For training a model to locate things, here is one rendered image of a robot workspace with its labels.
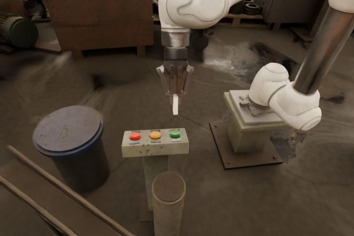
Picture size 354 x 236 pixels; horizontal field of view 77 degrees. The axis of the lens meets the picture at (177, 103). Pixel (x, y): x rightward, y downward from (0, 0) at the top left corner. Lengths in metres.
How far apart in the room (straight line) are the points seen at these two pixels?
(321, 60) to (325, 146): 1.03
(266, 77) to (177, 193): 0.74
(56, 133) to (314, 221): 1.42
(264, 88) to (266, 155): 0.56
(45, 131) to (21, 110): 0.92
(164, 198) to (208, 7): 0.60
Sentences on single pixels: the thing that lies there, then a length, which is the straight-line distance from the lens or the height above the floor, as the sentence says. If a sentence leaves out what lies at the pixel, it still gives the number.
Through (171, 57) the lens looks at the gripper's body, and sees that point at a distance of 0.71.
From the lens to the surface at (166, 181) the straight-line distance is 0.84.
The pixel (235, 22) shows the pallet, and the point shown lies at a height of 0.06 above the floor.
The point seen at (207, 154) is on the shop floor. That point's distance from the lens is 1.56.
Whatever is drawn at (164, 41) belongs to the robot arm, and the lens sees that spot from 0.71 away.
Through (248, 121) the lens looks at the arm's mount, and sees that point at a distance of 1.29.
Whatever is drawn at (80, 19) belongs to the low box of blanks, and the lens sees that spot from 2.35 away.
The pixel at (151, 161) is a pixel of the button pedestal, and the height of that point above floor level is 0.48.
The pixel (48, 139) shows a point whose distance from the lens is 1.18.
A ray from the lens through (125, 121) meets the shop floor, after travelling 1.74.
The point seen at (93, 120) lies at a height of 0.43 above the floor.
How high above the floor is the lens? 1.25
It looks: 42 degrees down
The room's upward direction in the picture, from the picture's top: 4 degrees clockwise
